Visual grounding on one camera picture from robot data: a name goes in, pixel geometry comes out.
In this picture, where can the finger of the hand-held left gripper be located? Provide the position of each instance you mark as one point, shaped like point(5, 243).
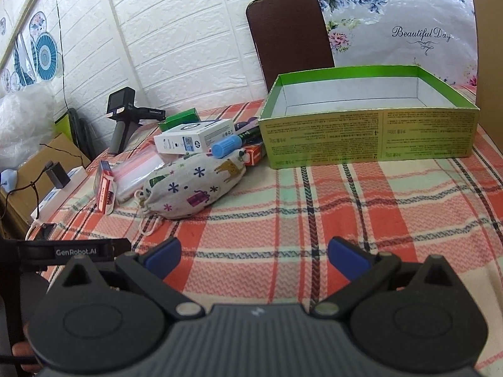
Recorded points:
point(39, 249)

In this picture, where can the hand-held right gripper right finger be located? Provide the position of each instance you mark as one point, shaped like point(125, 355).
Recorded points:
point(347, 258)

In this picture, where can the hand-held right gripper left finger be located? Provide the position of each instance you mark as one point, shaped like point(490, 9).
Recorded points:
point(163, 258)

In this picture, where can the clear zip bag red strip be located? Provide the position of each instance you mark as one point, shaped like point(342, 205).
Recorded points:
point(133, 176)

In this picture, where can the red and white small box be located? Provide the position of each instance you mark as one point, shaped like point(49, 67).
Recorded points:
point(105, 188)

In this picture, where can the green cardboard box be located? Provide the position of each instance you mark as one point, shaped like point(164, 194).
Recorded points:
point(334, 137)

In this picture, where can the white and blue carton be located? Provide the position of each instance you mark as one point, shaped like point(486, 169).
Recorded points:
point(196, 135)

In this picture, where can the black marker with blue cap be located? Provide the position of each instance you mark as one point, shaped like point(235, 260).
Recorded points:
point(226, 146)

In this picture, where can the red and blue card box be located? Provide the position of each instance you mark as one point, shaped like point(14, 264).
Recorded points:
point(251, 154)

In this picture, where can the small green box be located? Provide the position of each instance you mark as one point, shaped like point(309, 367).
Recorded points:
point(180, 118)

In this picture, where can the purple plastic item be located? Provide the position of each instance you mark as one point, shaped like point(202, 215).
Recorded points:
point(245, 125)

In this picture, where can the person's left hand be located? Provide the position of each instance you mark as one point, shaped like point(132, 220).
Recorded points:
point(23, 355)

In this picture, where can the white power strip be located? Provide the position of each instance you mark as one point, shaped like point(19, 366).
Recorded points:
point(59, 196)

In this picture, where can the light blue object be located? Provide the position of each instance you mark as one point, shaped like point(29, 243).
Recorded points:
point(7, 182)

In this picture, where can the black power adapter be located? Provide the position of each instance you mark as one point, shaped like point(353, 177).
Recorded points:
point(59, 174)

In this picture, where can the brown cardboard box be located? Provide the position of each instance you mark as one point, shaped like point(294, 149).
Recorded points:
point(27, 172)

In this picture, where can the lime green box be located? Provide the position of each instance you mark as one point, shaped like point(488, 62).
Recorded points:
point(63, 130)

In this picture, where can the black round object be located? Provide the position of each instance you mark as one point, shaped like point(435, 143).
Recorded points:
point(80, 133)

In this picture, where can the clear plastic wrap bundle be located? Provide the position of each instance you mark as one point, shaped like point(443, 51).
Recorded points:
point(23, 125)

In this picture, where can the floral pillow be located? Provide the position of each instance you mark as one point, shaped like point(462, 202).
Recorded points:
point(393, 51)

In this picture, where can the dark brown chair back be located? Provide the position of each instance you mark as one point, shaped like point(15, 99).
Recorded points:
point(290, 35)

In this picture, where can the brown cardboard sheet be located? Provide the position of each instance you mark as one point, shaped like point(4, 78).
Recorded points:
point(489, 47)

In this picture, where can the large blue fan wall sticker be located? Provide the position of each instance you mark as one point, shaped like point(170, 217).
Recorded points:
point(46, 57)

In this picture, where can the small round blue wall sticker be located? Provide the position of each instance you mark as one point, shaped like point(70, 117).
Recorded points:
point(38, 21)

